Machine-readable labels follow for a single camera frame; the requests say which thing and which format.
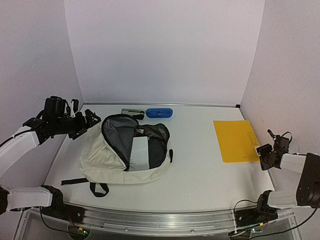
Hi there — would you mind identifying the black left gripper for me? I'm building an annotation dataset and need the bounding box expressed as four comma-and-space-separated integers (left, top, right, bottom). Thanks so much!
52, 108, 101, 140

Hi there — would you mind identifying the yellow paper folder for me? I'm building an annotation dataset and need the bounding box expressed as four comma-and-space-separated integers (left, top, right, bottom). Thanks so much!
213, 120, 260, 164

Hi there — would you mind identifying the cream white backpack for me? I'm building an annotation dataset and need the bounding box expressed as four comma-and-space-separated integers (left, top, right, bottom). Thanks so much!
61, 114, 174, 198

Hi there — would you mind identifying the palm leaf cover book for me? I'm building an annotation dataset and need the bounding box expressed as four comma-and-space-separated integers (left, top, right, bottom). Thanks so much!
129, 136, 150, 171

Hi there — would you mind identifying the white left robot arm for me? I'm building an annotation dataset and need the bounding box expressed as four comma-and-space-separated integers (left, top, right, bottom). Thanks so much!
0, 109, 101, 218

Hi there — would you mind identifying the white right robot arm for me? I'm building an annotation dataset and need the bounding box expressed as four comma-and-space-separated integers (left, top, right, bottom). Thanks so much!
256, 144, 320, 214

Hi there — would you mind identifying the silver stapler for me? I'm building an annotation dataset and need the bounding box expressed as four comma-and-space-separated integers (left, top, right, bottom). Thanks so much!
121, 108, 146, 120

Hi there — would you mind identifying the blue pencil case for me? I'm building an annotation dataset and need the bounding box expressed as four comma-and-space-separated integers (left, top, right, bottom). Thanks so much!
145, 108, 173, 119

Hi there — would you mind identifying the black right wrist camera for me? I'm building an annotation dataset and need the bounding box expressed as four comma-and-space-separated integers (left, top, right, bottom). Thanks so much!
267, 129, 293, 152

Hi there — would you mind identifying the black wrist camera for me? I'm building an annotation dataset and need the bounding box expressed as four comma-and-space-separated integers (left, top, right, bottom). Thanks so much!
267, 129, 293, 152
44, 96, 67, 117

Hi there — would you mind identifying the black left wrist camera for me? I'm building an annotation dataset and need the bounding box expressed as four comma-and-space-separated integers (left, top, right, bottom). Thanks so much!
44, 96, 67, 117

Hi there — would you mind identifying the aluminium front rail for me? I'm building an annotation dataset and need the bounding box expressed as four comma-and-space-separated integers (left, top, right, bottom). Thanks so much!
39, 201, 301, 237

